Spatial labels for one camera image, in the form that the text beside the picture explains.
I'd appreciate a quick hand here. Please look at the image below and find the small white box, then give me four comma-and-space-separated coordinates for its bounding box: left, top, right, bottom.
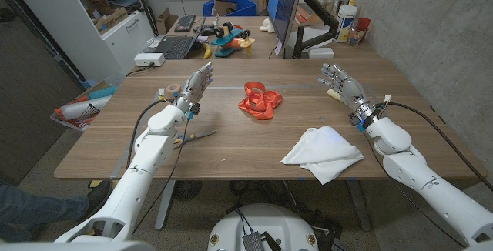
307, 47, 335, 59

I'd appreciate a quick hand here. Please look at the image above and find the pale yellow sponge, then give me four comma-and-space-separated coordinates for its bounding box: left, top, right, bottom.
326, 88, 344, 102

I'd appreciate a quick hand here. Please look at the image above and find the black keyboard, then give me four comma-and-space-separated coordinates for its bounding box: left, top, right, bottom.
173, 14, 196, 33

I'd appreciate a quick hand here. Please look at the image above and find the grey finned metal module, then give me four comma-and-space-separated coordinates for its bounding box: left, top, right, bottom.
241, 231, 267, 251

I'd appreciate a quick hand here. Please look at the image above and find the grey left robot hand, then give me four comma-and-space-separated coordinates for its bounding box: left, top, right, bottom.
173, 62, 215, 114

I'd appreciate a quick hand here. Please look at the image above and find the clear glass jar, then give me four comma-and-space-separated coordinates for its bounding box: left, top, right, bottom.
348, 25, 365, 47

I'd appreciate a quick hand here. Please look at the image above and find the cardboard tray with items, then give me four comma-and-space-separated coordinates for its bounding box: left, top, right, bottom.
49, 80, 119, 132

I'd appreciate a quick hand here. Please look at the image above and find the white storage cabinet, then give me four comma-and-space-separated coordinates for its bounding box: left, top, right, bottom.
3, 0, 157, 86

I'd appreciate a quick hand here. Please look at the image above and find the red cup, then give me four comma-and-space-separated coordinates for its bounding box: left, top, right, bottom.
356, 16, 372, 36

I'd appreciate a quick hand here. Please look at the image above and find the large flat monitor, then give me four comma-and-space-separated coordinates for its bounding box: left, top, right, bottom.
266, 0, 305, 48

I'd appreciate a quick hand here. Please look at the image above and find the person in dark clothes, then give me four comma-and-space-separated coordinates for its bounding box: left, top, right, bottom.
0, 179, 113, 243

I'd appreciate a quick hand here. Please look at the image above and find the orange blue toy plane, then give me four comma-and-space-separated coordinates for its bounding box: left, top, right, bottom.
210, 22, 256, 59

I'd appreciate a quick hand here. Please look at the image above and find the orange ribbon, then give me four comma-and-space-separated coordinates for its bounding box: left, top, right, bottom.
237, 81, 283, 121

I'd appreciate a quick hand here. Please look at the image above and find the brown tape roll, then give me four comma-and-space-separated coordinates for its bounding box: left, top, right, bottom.
165, 83, 183, 100

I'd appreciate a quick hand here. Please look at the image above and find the blue plastic bin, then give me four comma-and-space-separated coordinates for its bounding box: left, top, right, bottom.
203, 0, 258, 17

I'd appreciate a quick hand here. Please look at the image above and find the black round fan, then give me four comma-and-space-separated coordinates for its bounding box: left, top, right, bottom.
173, 180, 203, 202

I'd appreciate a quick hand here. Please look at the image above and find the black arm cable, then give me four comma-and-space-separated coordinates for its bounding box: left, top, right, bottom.
379, 100, 493, 192
126, 99, 192, 233

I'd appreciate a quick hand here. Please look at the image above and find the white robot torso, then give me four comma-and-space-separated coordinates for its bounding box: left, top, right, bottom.
206, 203, 320, 251

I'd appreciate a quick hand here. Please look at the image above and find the grey scissors yellow handle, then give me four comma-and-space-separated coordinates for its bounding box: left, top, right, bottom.
172, 129, 219, 150

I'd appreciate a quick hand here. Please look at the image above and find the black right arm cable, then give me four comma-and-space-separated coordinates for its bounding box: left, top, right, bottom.
379, 100, 493, 192

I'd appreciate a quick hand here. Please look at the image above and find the black laptop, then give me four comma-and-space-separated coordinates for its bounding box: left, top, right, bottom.
153, 15, 207, 60

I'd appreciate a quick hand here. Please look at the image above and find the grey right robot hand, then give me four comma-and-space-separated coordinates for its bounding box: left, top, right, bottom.
317, 62, 381, 125

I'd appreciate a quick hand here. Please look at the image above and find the white crumpled soft item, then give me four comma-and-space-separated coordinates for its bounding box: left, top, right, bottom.
258, 17, 275, 34

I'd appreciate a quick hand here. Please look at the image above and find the white cloth napkin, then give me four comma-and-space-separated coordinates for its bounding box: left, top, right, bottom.
280, 125, 365, 186

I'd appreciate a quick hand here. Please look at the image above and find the cardboard sheet in bin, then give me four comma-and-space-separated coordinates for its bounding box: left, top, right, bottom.
213, 0, 238, 16

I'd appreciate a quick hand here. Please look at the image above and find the white power strip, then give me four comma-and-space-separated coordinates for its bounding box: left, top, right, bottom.
133, 52, 166, 68

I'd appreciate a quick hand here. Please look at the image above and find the small cardboard box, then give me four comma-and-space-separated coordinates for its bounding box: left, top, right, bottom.
156, 7, 179, 35

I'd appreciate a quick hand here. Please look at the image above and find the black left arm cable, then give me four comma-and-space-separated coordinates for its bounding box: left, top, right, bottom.
126, 99, 192, 233

